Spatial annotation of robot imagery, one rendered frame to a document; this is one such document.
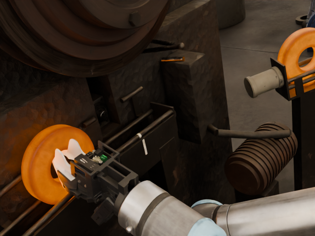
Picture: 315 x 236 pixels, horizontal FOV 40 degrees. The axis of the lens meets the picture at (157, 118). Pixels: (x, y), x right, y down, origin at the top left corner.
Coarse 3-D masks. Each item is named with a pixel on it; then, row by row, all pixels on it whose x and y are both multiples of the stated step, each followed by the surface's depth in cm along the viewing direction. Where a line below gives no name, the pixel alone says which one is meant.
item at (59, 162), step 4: (56, 152) 80; (60, 152) 79; (56, 156) 81; (60, 156) 79; (64, 156) 79; (52, 160) 83; (56, 160) 82; (60, 160) 80; (64, 160) 79; (56, 164) 82; (60, 164) 81; (64, 164) 80; (68, 164) 79; (56, 168) 81; (60, 168) 81; (64, 168) 81; (68, 168) 79; (56, 172) 82; (64, 172) 80; (68, 172) 80; (68, 176) 80; (72, 176) 80
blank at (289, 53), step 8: (296, 32) 114; (304, 32) 112; (312, 32) 112; (288, 40) 113; (296, 40) 112; (304, 40) 113; (312, 40) 113; (280, 48) 115; (288, 48) 112; (296, 48) 113; (304, 48) 114; (280, 56) 115; (288, 56) 113; (296, 56) 114; (288, 64) 114; (296, 64) 115; (312, 64) 119; (288, 72) 115; (296, 72) 116; (304, 72) 117
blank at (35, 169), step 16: (48, 128) 83; (64, 128) 83; (32, 144) 81; (48, 144) 81; (64, 144) 84; (80, 144) 87; (32, 160) 79; (48, 160) 82; (32, 176) 80; (48, 176) 82; (32, 192) 82; (48, 192) 83; (64, 192) 86
